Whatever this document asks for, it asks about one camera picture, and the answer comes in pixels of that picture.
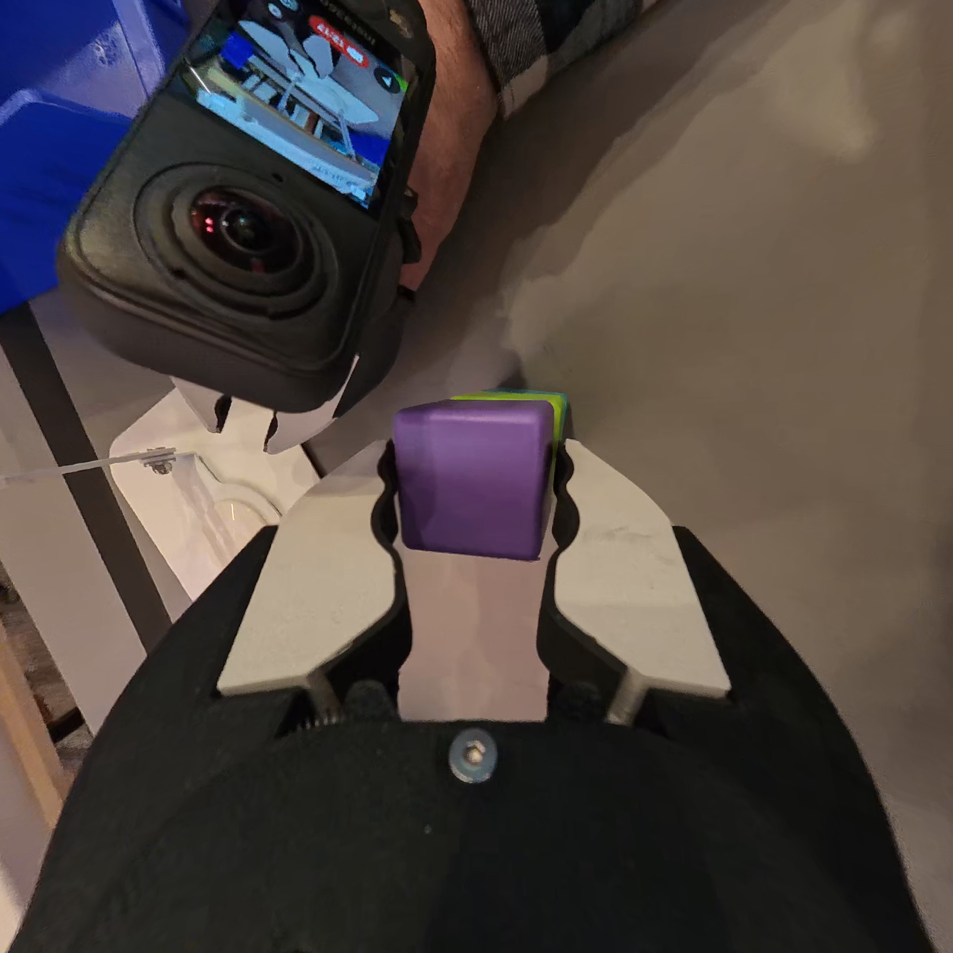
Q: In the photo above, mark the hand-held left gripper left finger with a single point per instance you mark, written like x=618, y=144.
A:
x=313, y=595

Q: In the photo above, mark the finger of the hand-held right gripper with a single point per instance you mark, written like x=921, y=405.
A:
x=305, y=432
x=197, y=398

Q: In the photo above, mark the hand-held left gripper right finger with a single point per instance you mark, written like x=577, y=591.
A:
x=640, y=595

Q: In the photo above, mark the purple cube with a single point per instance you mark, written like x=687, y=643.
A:
x=473, y=476

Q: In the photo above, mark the green cube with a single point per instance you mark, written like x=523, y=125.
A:
x=557, y=424

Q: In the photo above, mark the person's right forearm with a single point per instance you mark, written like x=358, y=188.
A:
x=454, y=112

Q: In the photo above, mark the grey desk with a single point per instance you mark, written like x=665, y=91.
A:
x=744, y=298

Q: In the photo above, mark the clear round pad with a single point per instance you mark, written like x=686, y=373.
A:
x=246, y=514

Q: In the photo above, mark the blue plastic bin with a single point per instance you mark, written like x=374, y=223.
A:
x=45, y=149

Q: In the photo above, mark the teal cube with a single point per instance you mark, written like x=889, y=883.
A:
x=565, y=417

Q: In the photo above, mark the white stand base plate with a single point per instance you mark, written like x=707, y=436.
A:
x=179, y=514

